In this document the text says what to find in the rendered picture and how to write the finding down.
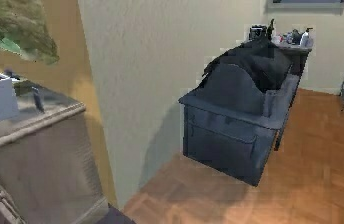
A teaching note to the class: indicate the dark round jar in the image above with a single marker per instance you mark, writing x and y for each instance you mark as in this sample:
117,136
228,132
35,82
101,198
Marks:
295,36

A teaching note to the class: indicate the green house plant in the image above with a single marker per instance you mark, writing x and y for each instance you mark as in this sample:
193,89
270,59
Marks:
16,26

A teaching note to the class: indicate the dark bottle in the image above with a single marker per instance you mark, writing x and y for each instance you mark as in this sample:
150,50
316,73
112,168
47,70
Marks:
271,29

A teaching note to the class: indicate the grey wooden cabinet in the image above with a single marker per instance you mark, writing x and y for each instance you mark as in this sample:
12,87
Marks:
43,156

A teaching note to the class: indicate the black box appliance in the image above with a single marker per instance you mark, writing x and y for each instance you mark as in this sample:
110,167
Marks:
257,32

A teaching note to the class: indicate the white spray bottle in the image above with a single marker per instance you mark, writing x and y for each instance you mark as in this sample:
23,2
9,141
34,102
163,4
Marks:
305,37

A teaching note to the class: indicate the dark blue sofa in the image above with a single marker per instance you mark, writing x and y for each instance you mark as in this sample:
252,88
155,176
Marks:
233,133

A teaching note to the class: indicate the small dark upright object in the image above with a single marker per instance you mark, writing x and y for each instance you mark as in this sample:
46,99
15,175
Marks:
38,99

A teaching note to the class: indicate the dark side table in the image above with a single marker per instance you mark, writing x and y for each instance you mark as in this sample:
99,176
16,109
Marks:
296,55

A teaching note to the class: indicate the black cushion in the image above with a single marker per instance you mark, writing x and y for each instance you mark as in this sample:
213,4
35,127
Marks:
260,63

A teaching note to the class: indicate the framed wall picture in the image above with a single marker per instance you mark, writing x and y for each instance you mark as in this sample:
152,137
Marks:
308,2

